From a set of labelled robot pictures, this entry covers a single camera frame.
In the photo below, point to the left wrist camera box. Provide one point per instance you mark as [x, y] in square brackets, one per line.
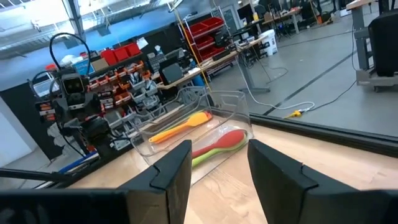
[74, 84]

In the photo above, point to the small parts organizer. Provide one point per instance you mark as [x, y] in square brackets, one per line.
[136, 84]

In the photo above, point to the white bucket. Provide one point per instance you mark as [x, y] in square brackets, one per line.
[269, 42]

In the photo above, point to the shelf rack with red bins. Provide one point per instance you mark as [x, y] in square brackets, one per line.
[205, 26]

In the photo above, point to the red storage bin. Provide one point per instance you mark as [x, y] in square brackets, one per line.
[109, 57]
[132, 49]
[121, 53]

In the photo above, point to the large black box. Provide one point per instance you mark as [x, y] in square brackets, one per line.
[384, 43]

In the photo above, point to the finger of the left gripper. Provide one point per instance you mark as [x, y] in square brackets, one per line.
[73, 128]
[98, 130]

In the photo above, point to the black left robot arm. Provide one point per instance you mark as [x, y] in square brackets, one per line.
[96, 148]

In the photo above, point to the grey cart base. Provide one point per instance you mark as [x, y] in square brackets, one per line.
[376, 81]

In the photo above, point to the small black monitor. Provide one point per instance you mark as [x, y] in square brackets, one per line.
[172, 73]

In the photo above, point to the orange silicone spatula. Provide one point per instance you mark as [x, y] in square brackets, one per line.
[210, 116]

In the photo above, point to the wooden workbench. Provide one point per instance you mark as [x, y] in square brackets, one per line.
[211, 63]

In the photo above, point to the yellow silicone spatula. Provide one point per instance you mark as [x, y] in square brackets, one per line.
[174, 130]

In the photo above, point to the light green silicone spoon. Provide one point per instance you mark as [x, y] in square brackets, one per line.
[205, 160]

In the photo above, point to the wooden desk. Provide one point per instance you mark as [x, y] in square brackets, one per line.
[357, 3]

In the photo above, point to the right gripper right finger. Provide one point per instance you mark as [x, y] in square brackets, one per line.
[280, 186]

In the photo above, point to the red silicone spoon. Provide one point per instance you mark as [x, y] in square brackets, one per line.
[230, 138]

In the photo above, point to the clear plastic bin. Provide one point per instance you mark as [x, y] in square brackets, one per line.
[174, 102]
[230, 105]

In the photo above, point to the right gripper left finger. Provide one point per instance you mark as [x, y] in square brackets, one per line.
[174, 186]

